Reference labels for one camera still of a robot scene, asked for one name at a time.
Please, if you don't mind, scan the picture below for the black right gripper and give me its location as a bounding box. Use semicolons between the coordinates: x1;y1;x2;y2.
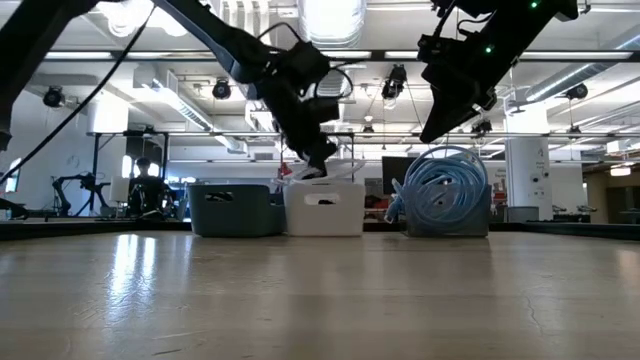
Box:
419;47;501;145

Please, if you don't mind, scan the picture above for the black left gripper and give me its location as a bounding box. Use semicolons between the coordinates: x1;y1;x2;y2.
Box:
259;74;340;174

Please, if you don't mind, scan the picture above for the white plastic bin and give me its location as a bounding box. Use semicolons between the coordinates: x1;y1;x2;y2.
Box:
282;180;367;238

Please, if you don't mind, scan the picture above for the black monitor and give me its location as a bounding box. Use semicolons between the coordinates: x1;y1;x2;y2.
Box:
382;156;416;196

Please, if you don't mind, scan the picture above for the white pillar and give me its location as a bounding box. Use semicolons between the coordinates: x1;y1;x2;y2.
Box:
504;107;551;222

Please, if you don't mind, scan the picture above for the teal plastic bin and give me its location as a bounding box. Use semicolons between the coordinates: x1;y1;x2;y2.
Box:
187;183;286;238

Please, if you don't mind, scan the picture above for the grey plastic bin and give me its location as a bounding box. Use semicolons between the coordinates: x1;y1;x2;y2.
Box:
403;183;492;238

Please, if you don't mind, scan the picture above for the small grey background bin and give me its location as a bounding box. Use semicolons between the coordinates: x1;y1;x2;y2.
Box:
505;205;540;224

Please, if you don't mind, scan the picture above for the person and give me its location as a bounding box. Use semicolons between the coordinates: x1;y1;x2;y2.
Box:
127;157;176;219

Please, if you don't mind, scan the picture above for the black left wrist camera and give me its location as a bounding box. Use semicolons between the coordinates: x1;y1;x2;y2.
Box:
305;95;342;125

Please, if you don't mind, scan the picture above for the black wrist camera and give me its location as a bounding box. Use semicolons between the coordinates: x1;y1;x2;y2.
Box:
305;95;342;125
417;33;454;69

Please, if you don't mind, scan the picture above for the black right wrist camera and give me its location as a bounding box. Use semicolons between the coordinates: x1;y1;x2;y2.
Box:
417;33;454;69

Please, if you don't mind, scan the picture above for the silver ventilation duct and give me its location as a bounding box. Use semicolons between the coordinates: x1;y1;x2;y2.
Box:
298;0;367;157

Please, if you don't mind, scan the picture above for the black metal table frame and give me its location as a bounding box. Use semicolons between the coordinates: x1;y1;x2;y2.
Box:
0;218;640;242

